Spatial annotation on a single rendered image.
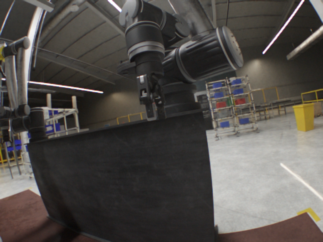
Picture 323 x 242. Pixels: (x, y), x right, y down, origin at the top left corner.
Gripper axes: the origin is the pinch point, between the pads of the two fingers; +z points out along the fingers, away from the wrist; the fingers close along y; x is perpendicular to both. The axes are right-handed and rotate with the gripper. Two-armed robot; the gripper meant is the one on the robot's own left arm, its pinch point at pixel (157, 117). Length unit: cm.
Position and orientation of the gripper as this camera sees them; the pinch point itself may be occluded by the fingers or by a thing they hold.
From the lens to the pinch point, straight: 37.6
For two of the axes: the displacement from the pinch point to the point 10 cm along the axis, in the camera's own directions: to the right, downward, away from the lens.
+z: 1.8, 9.8, -0.1
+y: 2.6, -0.4, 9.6
